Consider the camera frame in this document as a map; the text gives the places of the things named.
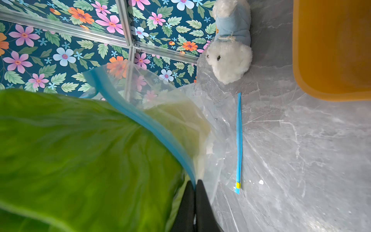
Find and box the yellow plastic tray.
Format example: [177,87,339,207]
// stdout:
[292,1,371,102]

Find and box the blue zipper strip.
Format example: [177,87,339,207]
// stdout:
[235,93,243,194]

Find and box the green chinese cabbage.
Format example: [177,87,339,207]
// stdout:
[1,89,189,232]

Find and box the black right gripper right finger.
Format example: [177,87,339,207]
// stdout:
[195,180,223,232]

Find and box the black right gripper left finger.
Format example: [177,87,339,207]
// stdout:
[171,181,196,232]

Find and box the clear zipper bag blue seal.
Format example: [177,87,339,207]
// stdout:
[79,61,241,204]

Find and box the white plush bunny blue shirt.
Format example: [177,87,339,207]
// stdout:
[205,0,253,85]

